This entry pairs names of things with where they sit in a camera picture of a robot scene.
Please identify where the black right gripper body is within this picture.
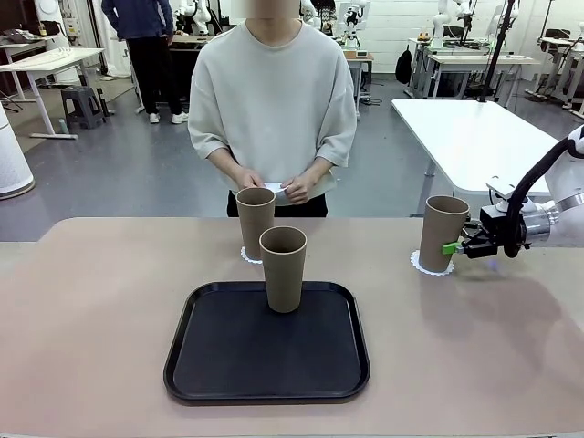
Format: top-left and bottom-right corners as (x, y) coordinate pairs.
(479, 204), (526, 250)

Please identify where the tall brown paper cup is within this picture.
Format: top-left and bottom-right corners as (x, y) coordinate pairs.
(258, 225), (308, 314)
(235, 186), (277, 262)
(418, 194), (471, 273)

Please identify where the person's left forearm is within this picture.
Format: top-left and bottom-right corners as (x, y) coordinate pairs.
(306, 157), (333, 182)

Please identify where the person's right forearm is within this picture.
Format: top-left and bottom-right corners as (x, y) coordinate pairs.
(205, 150), (250, 183)

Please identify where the person's left hand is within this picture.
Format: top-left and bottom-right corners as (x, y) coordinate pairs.
(282, 174), (318, 205)

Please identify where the person's right hand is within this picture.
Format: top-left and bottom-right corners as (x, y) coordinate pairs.
(236, 169), (270, 192)

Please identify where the large white table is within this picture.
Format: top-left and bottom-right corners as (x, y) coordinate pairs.
(391, 98), (584, 218)

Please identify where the white background workbench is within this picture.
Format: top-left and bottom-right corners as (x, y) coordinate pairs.
(423, 50), (542, 100)

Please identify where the black stand pole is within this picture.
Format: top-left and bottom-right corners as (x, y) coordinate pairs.
(476, 0), (519, 104)

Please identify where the black backpack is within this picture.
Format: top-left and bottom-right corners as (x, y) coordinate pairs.
(394, 45), (414, 86)

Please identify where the brown topped background desk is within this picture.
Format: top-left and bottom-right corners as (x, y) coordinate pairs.
(344, 47), (375, 122)

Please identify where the person in beige sweatshirt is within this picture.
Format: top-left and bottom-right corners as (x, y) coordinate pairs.
(187, 0), (358, 218)

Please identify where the person in patterned sweater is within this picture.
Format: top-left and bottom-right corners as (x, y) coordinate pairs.
(314, 0), (339, 31)

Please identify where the black plastic serving tray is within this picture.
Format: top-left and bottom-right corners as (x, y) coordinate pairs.
(162, 280), (371, 403)

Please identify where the person in blue top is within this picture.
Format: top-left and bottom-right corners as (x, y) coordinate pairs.
(100, 0), (191, 125)

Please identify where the grey plastic stool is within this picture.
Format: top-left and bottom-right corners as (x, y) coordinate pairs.
(59, 85), (110, 130)

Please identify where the white desk with metal legs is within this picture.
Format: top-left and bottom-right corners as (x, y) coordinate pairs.
(0, 45), (106, 141)

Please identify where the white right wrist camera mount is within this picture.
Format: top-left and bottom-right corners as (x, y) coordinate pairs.
(485, 176), (519, 212)

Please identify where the black corrugated cable hose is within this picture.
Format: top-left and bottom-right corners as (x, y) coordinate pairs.
(501, 136), (576, 260)

